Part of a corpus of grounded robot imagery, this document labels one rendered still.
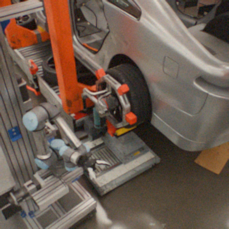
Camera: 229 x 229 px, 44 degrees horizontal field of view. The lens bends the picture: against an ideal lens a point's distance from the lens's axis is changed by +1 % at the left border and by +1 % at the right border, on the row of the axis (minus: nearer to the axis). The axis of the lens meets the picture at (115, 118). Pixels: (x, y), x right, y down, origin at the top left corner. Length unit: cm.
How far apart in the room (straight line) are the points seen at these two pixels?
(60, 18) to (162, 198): 208
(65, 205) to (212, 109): 163
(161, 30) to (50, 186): 152
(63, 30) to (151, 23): 85
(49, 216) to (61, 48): 160
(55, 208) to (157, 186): 113
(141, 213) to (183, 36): 179
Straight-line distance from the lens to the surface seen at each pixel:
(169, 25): 237
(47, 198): 236
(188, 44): 222
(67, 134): 202
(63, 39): 284
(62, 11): 275
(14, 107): 206
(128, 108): 270
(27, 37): 490
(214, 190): 339
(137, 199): 316
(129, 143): 336
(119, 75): 275
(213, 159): 366
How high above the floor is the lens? 265
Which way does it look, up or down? 41 degrees down
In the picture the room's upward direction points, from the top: 1 degrees counter-clockwise
